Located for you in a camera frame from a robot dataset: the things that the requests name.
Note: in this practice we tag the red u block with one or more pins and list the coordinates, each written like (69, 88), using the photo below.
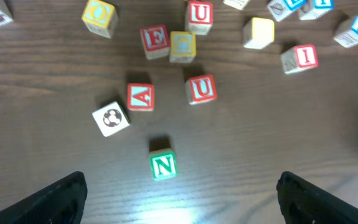
(200, 89)
(199, 17)

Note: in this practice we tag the red I block lower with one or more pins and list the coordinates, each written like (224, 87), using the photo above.
(299, 58)

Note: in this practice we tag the blue 2 block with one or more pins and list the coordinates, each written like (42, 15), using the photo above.
(347, 33)

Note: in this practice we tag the red A block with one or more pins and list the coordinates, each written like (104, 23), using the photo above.
(140, 97)

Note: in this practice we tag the green R block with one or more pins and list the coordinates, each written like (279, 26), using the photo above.
(237, 4)

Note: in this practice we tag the green N block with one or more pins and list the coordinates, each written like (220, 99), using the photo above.
(163, 164)

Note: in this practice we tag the red U block lower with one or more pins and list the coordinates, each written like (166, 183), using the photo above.
(200, 89)

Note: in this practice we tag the red U block upper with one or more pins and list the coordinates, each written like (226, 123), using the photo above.
(199, 17)

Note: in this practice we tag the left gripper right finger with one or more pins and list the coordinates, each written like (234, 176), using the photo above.
(302, 202)

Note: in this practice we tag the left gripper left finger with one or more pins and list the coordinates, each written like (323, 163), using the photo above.
(61, 202)

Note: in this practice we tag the blue T block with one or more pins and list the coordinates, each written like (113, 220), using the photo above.
(314, 9)

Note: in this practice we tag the yellow block beside E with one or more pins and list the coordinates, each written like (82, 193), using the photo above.
(183, 47)

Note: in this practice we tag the plain yellow block centre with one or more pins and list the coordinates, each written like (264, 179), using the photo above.
(258, 33)

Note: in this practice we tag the white soccer ball block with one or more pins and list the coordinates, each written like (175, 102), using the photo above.
(110, 119)

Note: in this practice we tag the red E block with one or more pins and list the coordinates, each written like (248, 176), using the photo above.
(155, 41)

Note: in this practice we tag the yellow O block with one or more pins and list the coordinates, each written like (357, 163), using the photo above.
(100, 18)

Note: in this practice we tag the blue L block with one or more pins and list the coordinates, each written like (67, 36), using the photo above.
(281, 9)

